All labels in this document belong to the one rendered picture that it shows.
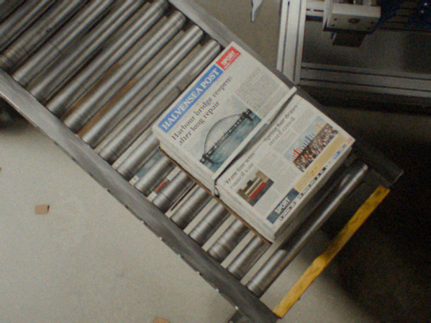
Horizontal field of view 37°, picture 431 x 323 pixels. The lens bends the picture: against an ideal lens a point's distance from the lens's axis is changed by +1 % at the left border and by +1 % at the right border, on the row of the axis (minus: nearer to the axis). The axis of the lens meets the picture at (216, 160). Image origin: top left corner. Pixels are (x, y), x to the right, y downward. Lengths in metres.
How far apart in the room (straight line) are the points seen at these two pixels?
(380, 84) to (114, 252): 1.17
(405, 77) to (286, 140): 1.09
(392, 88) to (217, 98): 1.10
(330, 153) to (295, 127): 0.10
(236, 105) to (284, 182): 0.21
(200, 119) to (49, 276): 1.21
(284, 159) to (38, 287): 1.32
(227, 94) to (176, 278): 1.10
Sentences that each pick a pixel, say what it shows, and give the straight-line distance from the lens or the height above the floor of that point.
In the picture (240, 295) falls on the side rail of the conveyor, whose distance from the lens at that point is 1.63.
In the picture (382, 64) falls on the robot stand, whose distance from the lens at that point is 2.50.
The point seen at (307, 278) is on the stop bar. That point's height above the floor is 0.82.
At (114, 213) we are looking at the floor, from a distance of 2.49.
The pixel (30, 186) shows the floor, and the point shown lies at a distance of 2.58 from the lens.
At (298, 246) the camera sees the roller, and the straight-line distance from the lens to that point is 1.66.
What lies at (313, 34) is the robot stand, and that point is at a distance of 2.50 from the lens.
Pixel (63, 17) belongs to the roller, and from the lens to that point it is 1.89.
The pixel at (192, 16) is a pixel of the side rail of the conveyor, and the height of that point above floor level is 0.80.
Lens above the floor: 2.42
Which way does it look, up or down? 75 degrees down
